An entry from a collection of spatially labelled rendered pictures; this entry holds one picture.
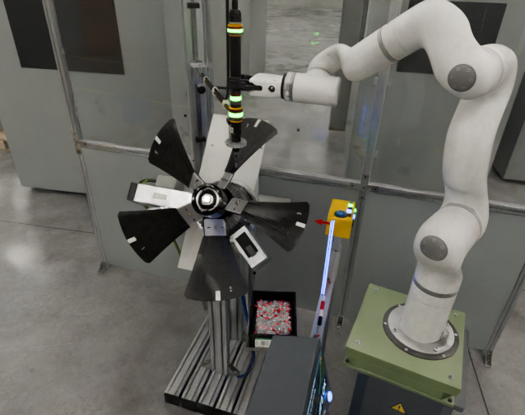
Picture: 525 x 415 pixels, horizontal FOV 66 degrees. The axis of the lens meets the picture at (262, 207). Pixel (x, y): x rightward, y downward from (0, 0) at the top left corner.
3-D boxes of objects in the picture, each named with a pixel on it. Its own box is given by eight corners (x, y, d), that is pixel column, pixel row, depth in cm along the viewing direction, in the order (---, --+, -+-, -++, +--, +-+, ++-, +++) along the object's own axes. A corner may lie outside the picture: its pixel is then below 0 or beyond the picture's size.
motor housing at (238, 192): (197, 234, 171) (185, 230, 159) (209, 181, 174) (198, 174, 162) (248, 244, 166) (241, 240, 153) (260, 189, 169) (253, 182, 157)
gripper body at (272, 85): (283, 104, 118) (247, 99, 121) (290, 94, 127) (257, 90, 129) (285, 77, 114) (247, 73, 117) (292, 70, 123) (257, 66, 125)
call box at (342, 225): (330, 217, 182) (332, 198, 177) (352, 221, 180) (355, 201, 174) (324, 237, 169) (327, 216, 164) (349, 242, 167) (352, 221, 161)
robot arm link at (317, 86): (298, 63, 119) (291, 87, 115) (343, 68, 116) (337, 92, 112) (299, 85, 126) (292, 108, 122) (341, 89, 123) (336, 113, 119)
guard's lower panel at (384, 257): (104, 260, 296) (79, 144, 249) (490, 348, 237) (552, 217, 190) (102, 263, 294) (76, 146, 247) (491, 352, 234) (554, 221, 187)
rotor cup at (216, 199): (198, 189, 158) (185, 182, 146) (234, 184, 156) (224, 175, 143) (201, 226, 155) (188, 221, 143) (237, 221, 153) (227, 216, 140)
